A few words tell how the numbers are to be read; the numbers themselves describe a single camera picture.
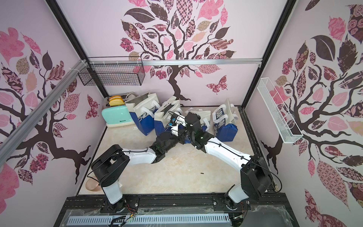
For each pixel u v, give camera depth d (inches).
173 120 27.0
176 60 36.3
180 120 27.5
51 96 25.9
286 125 29.8
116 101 38.5
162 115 32.6
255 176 16.6
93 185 30.9
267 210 28.5
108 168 18.6
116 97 39.8
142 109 34.9
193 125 22.8
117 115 38.9
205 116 33.2
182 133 29.2
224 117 34.4
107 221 27.4
